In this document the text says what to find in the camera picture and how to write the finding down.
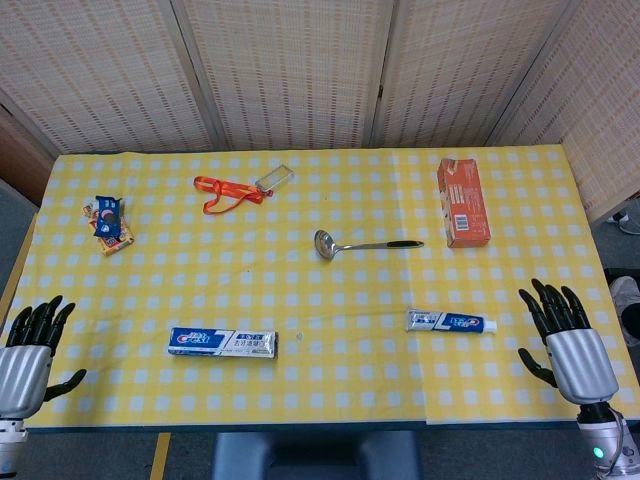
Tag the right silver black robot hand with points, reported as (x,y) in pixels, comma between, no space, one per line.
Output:
(580,360)

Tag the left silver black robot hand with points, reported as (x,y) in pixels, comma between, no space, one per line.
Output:
(25,372)

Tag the blue white toothpaste tube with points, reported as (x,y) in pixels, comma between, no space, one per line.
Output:
(450,321)

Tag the blue toothpaste box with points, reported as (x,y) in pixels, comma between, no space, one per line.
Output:
(220,342)

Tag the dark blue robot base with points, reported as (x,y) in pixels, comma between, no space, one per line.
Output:
(315,457)

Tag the orange carton box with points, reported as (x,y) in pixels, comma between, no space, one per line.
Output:
(467,205)

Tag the white shoe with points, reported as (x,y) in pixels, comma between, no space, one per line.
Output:
(625,300)

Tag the yellow snack packet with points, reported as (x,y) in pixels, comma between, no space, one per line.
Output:
(116,244)

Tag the yellow floor tape strip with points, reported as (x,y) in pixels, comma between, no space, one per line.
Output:
(160,457)

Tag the blue cookie packet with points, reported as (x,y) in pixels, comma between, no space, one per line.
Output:
(107,217)

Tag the brown wooden cabinet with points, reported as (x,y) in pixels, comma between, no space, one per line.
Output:
(20,160)

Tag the woven folding screen panel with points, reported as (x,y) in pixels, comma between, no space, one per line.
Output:
(460,75)
(100,75)
(605,100)
(290,75)

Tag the yellow checkered tablecloth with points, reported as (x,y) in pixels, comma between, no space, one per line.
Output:
(320,290)

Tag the clear badge holder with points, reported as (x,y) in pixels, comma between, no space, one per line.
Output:
(274,179)

